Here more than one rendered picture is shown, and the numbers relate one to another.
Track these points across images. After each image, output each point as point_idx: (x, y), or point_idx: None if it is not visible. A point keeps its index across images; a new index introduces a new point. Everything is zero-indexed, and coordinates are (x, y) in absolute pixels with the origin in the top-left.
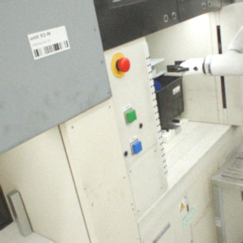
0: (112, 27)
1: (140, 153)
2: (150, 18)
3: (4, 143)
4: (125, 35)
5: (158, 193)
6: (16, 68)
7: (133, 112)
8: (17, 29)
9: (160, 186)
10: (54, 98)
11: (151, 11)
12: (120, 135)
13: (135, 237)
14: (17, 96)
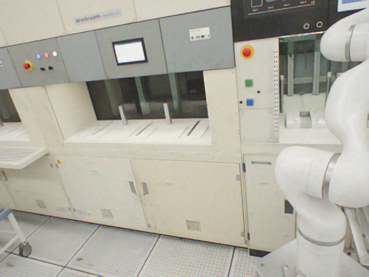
0: (244, 29)
1: (254, 108)
2: (285, 25)
3: (173, 69)
4: (255, 34)
5: (266, 139)
6: (182, 42)
7: (248, 81)
8: (185, 27)
9: (270, 136)
10: (197, 59)
11: (287, 20)
12: (239, 90)
13: (237, 148)
14: (180, 53)
